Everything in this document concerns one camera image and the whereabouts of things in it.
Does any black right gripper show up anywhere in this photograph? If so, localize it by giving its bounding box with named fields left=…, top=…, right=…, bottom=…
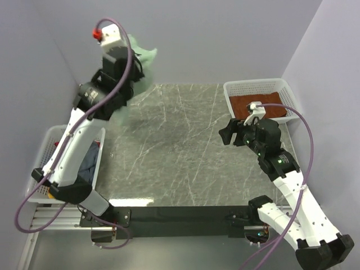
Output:
left=218, top=116, right=264, bottom=156

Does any mint green towel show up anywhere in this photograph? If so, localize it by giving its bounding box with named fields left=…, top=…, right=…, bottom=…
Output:
left=111, top=35, right=158, bottom=125

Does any rust brown towel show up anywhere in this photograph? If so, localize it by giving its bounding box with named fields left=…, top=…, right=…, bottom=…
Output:
left=228, top=91, right=288, bottom=119

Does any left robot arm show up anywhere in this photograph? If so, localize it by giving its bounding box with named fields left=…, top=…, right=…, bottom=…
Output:
left=31, top=47, right=145, bottom=226

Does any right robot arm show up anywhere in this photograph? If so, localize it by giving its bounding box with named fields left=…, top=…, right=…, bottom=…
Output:
left=219, top=119, right=354, bottom=269

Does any white laundry basket with clothes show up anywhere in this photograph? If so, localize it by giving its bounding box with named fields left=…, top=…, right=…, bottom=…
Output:
left=24, top=124, right=106, bottom=204

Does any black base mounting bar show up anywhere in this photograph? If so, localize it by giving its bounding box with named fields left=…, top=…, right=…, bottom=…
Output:
left=80, top=205, right=282, bottom=240

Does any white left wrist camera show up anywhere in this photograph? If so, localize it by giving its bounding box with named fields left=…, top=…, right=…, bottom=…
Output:
left=92, top=24, right=127, bottom=53

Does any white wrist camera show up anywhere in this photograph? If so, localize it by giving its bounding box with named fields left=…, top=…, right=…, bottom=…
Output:
left=92, top=24, right=127, bottom=53
left=244, top=101, right=266, bottom=125

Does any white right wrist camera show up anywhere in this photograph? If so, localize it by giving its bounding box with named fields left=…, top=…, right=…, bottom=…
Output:
left=244, top=101, right=266, bottom=125

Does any aluminium front frame rail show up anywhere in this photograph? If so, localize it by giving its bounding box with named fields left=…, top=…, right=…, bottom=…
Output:
left=16, top=204, right=341, bottom=270

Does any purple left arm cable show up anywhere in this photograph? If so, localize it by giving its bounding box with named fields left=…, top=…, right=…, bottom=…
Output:
left=14, top=18, right=133, bottom=250

